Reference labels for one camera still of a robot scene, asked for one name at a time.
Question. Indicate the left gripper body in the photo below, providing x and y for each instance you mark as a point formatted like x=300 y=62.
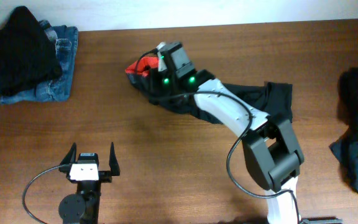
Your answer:
x=105 y=177

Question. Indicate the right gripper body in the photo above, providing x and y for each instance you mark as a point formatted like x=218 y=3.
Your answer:
x=166 y=79

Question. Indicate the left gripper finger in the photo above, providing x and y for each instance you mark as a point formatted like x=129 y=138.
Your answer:
x=70 y=157
x=113 y=163

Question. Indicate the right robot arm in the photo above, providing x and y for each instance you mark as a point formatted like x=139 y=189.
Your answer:
x=272 y=152

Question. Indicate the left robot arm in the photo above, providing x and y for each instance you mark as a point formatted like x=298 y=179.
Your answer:
x=82 y=207

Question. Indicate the black folded garment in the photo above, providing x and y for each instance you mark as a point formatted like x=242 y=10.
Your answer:
x=27 y=56

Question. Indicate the folded blue jeans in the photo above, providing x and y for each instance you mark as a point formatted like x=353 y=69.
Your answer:
x=65 y=40

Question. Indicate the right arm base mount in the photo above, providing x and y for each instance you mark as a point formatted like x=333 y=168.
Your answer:
x=322 y=220

